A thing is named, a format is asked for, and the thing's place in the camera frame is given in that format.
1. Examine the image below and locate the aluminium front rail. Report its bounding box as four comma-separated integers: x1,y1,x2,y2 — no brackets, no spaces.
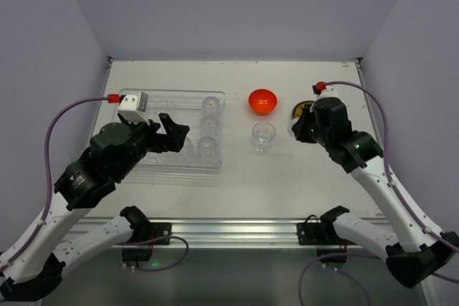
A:
45,216,424,249

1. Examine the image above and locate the clear glass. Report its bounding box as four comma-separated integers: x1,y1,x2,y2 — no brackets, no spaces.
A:
202,96,221,116
198,136,219,161
288,118,298,138
252,122,277,153
179,137,197,163
200,115,220,136

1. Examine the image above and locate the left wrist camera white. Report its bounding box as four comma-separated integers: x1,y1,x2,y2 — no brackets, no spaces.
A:
117,91,148,123

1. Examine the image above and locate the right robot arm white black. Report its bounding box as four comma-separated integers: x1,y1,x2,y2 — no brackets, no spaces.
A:
292,97,458,288

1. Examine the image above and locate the clear plastic dish rack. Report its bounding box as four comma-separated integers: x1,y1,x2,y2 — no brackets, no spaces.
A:
133,89,225,174

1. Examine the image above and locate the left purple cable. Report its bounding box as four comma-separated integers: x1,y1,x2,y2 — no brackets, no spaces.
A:
0,93,190,274

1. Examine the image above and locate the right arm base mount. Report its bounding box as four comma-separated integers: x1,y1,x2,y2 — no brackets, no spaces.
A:
296,215,347,257

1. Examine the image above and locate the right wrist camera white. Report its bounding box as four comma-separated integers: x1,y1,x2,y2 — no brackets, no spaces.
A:
309,82,339,113

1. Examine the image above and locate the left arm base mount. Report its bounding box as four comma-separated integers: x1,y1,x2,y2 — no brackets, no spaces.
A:
121,222,172,267

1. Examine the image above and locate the olive yellow plate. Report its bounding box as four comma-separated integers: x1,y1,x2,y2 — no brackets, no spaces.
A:
290,100,314,119

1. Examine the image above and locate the orange plastic bowl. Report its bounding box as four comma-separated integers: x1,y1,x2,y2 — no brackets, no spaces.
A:
248,88,278,115

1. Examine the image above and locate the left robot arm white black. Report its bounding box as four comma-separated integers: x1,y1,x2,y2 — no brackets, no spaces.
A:
1,113,189,302

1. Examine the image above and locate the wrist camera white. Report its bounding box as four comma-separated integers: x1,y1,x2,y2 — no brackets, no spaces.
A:
309,82,339,113
117,91,148,123

